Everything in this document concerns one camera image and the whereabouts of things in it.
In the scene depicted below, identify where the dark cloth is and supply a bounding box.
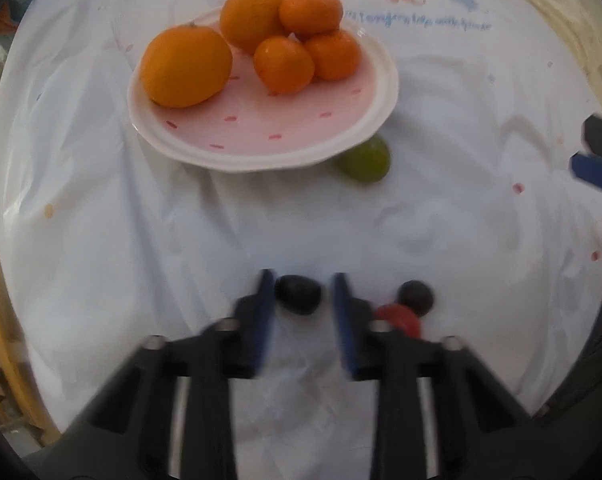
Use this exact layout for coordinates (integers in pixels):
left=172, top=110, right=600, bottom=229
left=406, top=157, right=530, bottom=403
left=531, top=280, right=602, bottom=431

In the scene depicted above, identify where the green grape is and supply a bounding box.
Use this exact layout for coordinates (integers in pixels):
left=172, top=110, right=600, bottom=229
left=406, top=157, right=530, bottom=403
left=335, top=134, right=392, bottom=184

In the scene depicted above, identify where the pile of clothes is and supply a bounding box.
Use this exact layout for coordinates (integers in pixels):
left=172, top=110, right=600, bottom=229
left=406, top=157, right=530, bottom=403
left=0, top=0, right=27, bottom=106

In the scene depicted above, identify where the dark purple grape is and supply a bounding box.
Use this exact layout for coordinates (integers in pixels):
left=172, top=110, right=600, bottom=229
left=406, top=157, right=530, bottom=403
left=397, top=280, right=436, bottom=318
left=274, top=275, right=323, bottom=316

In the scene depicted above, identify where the red cherry tomato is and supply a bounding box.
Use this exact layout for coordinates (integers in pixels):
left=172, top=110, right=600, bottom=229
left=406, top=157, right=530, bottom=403
left=373, top=303, right=423, bottom=339

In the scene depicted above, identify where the white animal-print bed sheet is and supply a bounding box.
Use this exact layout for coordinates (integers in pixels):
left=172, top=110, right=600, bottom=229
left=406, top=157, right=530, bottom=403
left=0, top=0, right=602, bottom=480

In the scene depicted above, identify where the small mandarin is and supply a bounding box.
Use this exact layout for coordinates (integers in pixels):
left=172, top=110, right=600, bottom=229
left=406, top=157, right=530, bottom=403
left=253, top=36, right=316, bottom=96
left=303, top=29, right=363, bottom=82
left=279, top=0, right=344, bottom=37

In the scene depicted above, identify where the pink strawberry-pattern plate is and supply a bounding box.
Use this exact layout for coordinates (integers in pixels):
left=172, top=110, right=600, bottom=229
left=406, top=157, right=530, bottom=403
left=127, top=6, right=400, bottom=173

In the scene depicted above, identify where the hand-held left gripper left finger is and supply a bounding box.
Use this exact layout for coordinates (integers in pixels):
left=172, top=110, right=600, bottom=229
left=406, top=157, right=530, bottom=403
left=24, top=269, right=277, bottom=480

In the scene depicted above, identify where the wooden chair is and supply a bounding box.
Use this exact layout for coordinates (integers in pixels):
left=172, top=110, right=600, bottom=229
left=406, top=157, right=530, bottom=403
left=0, top=255, right=62, bottom=446

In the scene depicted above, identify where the large orange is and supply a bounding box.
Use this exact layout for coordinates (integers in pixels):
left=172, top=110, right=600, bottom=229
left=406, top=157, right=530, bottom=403
left=140, top=24, right=233, bottom=109

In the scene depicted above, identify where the medium orange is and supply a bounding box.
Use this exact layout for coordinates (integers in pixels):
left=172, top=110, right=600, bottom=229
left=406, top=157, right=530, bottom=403
left=219, top=0, right=288, bottom=56

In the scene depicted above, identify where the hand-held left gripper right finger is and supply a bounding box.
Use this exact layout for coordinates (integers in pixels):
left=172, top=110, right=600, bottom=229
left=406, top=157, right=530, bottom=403
left=332, top=272, right=582, bottom=480

